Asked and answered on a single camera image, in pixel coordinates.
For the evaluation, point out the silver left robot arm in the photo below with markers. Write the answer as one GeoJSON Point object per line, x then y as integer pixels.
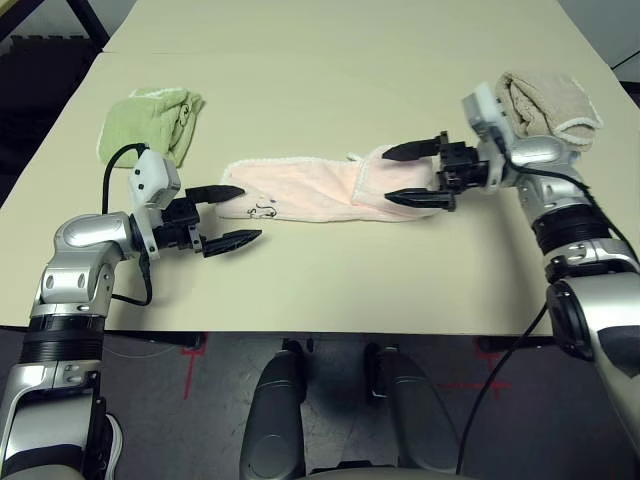
{"type": "Point", "coordinates": [75, 250]}

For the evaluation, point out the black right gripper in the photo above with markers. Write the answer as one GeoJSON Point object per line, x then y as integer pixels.
{"type": "Point", "coordinates": [462, 165]}

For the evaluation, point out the grey robot left leg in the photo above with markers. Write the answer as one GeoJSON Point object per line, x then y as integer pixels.
{"type": "Point", "coordinates": [272, 420]}

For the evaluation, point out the black metal stand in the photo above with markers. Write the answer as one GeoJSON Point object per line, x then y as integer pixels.
{"type": "Point", "coordinates": [627, 58]}

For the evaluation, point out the beige folded towel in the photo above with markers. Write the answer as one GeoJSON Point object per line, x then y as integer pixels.
{"type": "Point", "coordinates": [545, 105]}

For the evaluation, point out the pink towel with white trim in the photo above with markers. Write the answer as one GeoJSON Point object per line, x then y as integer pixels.
{"type": "Point", "coordinates": [310, 190]}

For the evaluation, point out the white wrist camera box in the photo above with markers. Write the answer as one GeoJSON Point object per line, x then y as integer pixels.
{"type": "Point", "coordinates": [485, 110]}
{"type": "Point", "coordinates": [152, 175]}

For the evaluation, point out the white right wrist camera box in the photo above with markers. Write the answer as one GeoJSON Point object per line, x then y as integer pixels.
{"type": "Point", "coordinates": [485, 110]}

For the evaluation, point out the grey robot right leg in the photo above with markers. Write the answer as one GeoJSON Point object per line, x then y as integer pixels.
{"type": "Point", "coordinates": [415, 410]}

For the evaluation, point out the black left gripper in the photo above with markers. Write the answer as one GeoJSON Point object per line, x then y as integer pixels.
{"type": "Point", "coordinates": [177, 225]}

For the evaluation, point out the beige side table black legs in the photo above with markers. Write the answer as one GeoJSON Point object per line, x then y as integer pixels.
{"type": "Point", "coordinates": [94, 21]}

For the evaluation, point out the green folded towel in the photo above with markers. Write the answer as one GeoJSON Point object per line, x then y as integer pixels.
{"type": "Point", "coordinates": [140, 125]}

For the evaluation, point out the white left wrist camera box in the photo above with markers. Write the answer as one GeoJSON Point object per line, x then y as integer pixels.
{"type": "Point", "coordinates": [152, 175]}

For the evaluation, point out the grey robot leg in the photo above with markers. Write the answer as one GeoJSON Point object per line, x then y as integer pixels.
{"type": "Point", "coordinates": [272, 420]}
{"type": "Point", "coordinates": [415, 410]}

